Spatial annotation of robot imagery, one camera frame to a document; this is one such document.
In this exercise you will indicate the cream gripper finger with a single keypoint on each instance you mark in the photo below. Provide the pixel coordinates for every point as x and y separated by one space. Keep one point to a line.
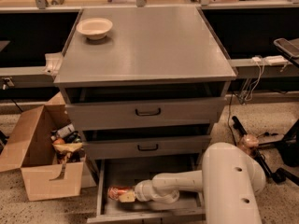
128 197

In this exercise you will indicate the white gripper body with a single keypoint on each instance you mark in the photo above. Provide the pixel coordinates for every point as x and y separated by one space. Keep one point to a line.
142 190

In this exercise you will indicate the red coke can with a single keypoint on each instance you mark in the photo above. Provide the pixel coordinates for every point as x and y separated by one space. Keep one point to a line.
114 192

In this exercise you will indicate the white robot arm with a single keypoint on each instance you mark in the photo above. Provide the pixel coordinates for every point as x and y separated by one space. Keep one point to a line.
229 179

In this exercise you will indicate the grey open bottom drawer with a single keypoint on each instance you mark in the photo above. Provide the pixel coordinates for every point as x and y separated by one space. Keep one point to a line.
189 209

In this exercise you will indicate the grey top drawer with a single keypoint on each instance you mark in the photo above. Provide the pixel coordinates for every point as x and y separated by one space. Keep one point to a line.
141 114

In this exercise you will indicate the grey drawer cabinet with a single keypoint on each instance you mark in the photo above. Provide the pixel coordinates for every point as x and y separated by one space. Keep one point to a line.
151 53

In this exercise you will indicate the yellow snack bag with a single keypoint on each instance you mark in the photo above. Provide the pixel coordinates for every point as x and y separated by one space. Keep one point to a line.
65 152

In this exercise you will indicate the white bottle in box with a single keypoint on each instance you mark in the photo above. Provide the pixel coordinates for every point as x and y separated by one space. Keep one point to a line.
63 132

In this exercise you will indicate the cardboard box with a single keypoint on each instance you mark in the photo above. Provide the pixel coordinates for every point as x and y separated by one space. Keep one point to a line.
29 149

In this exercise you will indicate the clear plastic bottle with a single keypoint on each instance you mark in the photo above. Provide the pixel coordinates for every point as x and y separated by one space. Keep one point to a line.
248 143

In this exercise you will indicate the black stand base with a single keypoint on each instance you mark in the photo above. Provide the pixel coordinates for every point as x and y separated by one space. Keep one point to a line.
276 153

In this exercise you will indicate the white bowl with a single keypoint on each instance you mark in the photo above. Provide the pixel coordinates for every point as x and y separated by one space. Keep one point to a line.
94 28

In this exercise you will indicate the white power adapter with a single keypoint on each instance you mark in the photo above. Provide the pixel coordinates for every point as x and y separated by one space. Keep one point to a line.
256 59

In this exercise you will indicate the white power strip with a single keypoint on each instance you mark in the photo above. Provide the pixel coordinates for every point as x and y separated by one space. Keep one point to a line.
275 60

